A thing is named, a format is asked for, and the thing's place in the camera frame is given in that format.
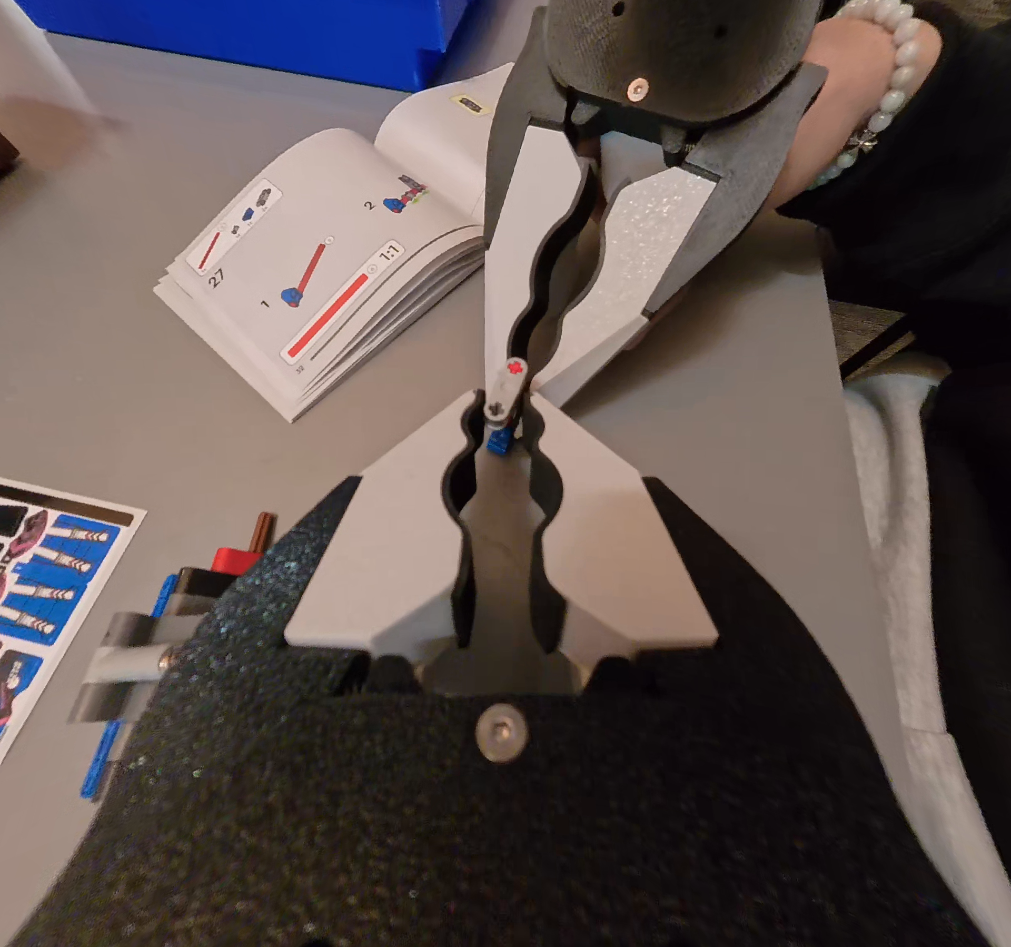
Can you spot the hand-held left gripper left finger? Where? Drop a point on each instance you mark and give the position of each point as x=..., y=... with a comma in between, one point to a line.
x=379, y=560

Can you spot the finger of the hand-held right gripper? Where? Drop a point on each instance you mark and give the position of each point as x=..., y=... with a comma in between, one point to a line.
x=648, y=244
x=531, y=188

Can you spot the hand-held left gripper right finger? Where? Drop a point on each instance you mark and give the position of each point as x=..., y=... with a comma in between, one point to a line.
x=624, y=560

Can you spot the small red axle lego assembly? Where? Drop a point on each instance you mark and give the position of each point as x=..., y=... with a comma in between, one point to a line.
x=505, y=398

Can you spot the person's right forearm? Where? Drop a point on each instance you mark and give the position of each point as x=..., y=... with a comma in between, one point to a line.
x=948, y=188

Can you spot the lego instruction booklet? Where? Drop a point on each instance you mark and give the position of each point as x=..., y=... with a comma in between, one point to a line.
x=316, y=212

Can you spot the grey and blue lego model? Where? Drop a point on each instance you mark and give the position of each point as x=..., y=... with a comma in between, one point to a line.
x=126, y=647

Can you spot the lego sticker sheet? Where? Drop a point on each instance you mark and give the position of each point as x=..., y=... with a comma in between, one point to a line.
x=55, y=583

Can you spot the person's right hand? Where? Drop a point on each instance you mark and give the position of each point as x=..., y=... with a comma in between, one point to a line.
x=845, y=86

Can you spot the white fleece garment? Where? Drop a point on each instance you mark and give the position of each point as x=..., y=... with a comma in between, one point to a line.
x=908, y=568

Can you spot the person's black clothing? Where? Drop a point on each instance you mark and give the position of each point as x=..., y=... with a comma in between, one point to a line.
x=975, y=536

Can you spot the clear plastic bag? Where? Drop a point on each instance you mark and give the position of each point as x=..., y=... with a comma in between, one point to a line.
x=47, y=86

